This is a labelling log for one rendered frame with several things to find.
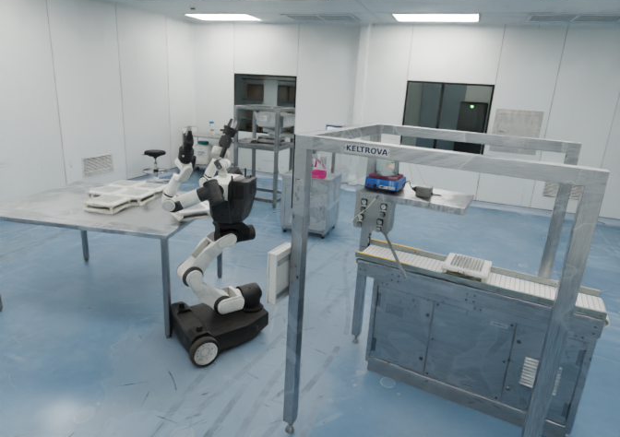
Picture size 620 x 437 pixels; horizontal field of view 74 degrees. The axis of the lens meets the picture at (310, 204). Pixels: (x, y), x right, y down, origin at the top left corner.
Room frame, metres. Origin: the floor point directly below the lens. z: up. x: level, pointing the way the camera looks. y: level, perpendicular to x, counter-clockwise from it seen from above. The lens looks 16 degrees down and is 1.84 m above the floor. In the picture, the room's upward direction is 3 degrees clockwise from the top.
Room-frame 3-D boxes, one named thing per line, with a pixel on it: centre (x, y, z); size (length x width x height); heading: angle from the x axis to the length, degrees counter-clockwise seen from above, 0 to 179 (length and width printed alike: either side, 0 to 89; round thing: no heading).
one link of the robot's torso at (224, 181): (2.73, 0.54, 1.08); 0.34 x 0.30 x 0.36; 170
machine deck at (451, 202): (2.42, -0.63, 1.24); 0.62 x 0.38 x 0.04; 63
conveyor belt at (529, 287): (2.24, -0.96, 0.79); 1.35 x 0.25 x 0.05; 63
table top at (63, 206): (3.25, 1.61, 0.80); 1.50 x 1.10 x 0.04; 82
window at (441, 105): (7.14, -2.18, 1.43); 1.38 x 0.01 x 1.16; 71
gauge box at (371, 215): (2.39, -0.39, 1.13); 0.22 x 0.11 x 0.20; 63
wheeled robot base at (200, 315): (2.72, 0.60, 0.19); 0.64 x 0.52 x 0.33; 126
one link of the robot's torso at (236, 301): (2.74, 0.58, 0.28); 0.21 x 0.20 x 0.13; 126
